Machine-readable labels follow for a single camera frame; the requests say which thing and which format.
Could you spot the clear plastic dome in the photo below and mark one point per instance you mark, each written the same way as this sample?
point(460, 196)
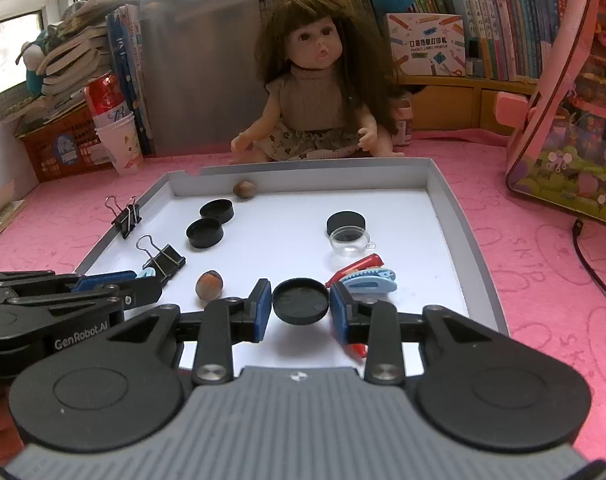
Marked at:
point(350, 246)

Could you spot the yellow wooden drawer shelf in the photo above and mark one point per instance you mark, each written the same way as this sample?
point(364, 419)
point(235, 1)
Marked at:
point(448, 105)

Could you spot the colourful pencil print box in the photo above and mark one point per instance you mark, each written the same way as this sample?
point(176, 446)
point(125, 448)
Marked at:
point(425, 45)

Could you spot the white cardboard box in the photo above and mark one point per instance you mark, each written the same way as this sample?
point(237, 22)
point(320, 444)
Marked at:
point(283, 220)

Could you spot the stack of notebooks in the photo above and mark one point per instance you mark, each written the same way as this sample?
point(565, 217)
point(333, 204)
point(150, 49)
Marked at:
point(68, 60)

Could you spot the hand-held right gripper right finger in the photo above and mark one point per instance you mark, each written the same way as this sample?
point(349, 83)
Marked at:
point(338, 312)

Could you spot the upright blue books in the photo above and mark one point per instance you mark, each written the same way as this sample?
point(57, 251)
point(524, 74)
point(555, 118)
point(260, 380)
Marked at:
point(128, 60)

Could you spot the grey plastic storage box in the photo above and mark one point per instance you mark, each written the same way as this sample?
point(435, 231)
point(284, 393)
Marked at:
point(198, 60)

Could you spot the row of shelf books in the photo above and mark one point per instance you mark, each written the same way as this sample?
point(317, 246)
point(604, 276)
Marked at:
point(508, 25)

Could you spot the brown haired doll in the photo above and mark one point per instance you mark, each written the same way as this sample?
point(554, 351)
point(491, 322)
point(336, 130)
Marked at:
point(313, 100)

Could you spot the pink toy house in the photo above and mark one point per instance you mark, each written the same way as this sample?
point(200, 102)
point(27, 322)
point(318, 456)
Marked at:
point(573, 110)

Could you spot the brown hazelnut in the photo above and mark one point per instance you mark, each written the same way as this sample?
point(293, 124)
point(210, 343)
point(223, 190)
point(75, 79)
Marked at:
point(209, 286)
point(244, 190)

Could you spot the blue plush toy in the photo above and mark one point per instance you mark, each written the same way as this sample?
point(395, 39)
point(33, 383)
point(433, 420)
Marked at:
point(33, 80)

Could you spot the white paper cup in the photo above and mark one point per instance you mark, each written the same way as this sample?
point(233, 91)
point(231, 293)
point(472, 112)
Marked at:
point(120, 147)

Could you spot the black round cap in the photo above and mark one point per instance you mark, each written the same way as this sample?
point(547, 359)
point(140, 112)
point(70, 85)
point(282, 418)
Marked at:
point(301, 302)
point(346, 220)
point(216, 209)
point(205, 232)

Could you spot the black binder clip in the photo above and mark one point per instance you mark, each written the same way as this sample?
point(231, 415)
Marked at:
point(128, 220)
point(165, 260)

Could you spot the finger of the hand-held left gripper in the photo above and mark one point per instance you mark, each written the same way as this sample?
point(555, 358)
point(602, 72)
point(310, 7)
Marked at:
point(140, 291)
point(105, 280)

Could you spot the light blue plastic clip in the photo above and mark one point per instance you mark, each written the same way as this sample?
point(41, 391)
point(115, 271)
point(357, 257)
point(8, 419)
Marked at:
point(370, 281)
point(146, 273)

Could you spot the red drink can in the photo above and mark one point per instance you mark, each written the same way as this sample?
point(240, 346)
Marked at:
point(103, 95)

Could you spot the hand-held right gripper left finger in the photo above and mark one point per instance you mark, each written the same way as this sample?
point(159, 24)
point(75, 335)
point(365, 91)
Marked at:
point(263, 310)

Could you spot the orange plastic basket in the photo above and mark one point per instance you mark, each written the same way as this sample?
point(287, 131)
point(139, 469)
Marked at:
point(58, 150)

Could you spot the small brown jar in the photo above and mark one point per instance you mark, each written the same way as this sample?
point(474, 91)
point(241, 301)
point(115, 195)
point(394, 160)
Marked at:
point(403, 125)

